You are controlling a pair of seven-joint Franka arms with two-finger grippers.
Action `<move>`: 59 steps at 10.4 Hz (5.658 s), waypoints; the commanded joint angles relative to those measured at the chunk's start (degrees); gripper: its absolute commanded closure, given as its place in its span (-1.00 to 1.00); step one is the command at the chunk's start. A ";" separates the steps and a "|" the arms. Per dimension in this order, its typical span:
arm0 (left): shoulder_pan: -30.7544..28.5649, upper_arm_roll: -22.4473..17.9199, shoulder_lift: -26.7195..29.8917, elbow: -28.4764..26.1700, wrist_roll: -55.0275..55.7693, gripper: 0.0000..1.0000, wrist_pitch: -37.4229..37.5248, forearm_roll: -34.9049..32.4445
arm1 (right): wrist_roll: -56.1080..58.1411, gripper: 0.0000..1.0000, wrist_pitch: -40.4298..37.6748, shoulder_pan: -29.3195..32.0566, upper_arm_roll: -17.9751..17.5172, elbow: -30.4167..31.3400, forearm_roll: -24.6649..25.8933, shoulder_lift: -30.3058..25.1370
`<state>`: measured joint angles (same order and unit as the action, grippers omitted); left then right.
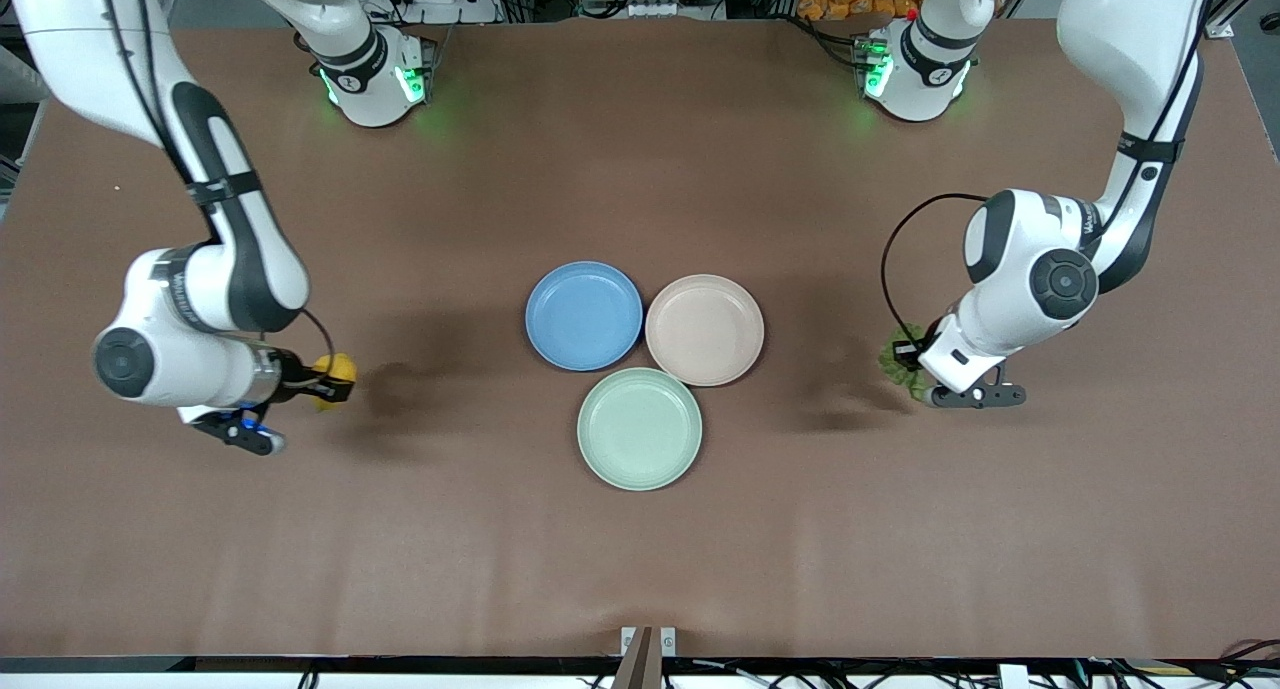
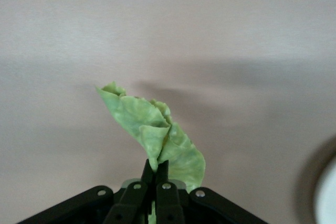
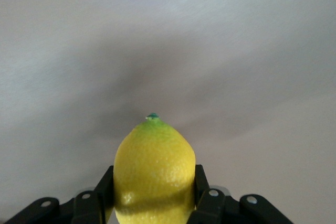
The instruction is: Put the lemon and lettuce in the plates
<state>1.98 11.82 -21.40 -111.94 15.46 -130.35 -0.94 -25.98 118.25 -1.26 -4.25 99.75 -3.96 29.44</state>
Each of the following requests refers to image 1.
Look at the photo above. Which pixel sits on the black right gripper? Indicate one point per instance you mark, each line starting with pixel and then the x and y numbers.
pixel 295 377

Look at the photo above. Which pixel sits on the pink round plate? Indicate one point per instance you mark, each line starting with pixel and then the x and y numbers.
pixel 705 329

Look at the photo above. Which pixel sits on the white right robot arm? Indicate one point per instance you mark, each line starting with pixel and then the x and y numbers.
pixel 190 364

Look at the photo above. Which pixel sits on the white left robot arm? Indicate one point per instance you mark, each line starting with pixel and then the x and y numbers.
pixel 1000 299

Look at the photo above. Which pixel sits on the yellow lemon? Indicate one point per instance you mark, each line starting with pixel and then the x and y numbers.
pixel 340 365

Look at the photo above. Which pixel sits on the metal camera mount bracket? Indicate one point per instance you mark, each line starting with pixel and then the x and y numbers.
pixel 640 659

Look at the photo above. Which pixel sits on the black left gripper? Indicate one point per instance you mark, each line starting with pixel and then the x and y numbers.
pixel 909 352

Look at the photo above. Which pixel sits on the blue round plate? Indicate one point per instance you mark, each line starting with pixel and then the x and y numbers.
pixel 584 316

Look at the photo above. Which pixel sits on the pale green round plate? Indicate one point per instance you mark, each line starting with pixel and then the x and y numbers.
pixel 640 429

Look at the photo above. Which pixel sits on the aluminium frame profile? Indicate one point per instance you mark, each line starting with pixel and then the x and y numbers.
pixel 1220 27

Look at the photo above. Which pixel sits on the green lettuce leaf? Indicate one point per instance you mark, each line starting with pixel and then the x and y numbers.
pixel 886 354

